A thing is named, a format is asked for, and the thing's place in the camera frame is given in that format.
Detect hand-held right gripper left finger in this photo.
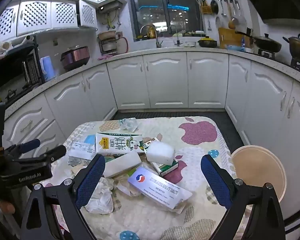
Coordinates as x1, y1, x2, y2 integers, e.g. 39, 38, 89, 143
19, 154, 107, 240

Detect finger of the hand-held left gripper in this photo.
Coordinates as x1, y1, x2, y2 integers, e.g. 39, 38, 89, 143
4, 139, 41, 158
27, 145, 67, 164

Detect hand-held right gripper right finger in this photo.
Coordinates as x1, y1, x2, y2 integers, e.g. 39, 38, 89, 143
200, 154, 287, 240

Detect white tissue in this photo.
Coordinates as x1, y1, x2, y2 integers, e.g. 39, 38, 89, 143
84, 177, 115, 214

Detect white printed paper packet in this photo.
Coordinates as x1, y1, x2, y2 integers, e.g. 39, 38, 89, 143
69, 141, 97, 155

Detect beige paper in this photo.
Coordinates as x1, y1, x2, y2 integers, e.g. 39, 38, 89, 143
112, 172, 140, 197

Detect long plain white box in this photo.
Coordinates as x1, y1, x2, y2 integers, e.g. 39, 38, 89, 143
104, 150, 142, 178

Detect beige round bin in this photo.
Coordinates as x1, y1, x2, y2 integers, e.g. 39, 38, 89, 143
230, 145, 287, 205

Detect white green milk carton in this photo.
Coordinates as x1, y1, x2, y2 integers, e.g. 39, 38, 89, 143
95, 132, 145, 155

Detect white box blue red logo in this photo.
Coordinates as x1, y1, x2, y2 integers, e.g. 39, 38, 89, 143
127, 166, 193, 210

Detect white foam block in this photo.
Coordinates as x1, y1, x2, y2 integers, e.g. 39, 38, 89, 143
145, 141, 176, 166

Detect clear plastic wrapper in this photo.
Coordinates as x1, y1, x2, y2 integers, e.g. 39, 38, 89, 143
119, 117, 138, 132

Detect person's left hand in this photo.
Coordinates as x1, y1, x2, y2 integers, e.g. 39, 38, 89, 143
0, 197, 15, 220

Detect printed apple pattern blanket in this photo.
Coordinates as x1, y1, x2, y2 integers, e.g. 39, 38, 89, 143
50, 116, 250, 240

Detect black microwave oven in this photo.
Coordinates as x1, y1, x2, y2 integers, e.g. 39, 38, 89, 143
0, 52, 44, 88

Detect light blue electric kettle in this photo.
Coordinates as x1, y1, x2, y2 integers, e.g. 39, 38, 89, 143
39, 56, 57, 82

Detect black metal shelf rack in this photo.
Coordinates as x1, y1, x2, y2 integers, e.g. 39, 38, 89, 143
0, 36, 45, 90

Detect copper rice cooker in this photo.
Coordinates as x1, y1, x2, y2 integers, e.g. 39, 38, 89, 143
60, 46, 90, 72

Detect white base cabinets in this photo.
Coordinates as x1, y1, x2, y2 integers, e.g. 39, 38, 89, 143
2, 51, 300, 220

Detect beige clay pot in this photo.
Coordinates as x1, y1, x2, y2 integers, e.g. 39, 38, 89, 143
97, 30, 118, 40

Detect yellow lidded black pot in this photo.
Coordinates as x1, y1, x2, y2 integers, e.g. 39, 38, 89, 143
198, 37, 218, 48

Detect speckled kitchen countertop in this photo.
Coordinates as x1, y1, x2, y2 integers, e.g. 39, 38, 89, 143
4, 44, 300, 120

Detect wooden cutting board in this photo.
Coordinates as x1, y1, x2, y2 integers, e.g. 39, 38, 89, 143
218, 27, 253, 49

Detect black gas stove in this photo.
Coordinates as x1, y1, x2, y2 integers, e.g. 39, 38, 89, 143
257, 49, 300, 75

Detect small straight faucet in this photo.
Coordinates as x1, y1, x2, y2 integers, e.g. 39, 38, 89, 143
170, 25, 182, 47

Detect black lidded wok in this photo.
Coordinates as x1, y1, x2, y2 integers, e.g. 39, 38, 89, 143
236, 29, 282, 53

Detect curved steel kitchen faucet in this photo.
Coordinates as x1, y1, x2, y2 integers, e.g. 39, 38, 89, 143
140, 25, 163, 48

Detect white water heater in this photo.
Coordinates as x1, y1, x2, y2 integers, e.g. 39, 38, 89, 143
98, 1, 123, 14

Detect brass stockpot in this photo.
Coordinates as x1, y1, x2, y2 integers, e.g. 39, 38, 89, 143
283, 34, 300, 58

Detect wooden spoon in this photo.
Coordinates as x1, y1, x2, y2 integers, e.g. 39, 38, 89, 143
227, 0, 238, 29

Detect steel mesh skimmer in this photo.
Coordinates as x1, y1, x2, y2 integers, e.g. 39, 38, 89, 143
234, 0, 248, 28

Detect dark kitchen window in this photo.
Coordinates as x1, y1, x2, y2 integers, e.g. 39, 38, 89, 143
129, 0, 202, 43

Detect wooden utensil holder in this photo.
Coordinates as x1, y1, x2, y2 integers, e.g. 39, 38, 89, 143
200, 0, 213, 14

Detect black wire pot rack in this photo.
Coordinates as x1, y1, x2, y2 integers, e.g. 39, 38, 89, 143
99, 36, 120, 55

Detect white lattice wall cabinets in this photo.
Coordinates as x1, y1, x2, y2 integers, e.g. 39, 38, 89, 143
0, 0, 98, 40

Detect red hose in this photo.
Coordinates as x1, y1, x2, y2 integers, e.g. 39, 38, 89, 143
119, 37, 129, 54

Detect yellow gas hose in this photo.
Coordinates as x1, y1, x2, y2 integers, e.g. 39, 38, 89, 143
105, 12, 115, 29

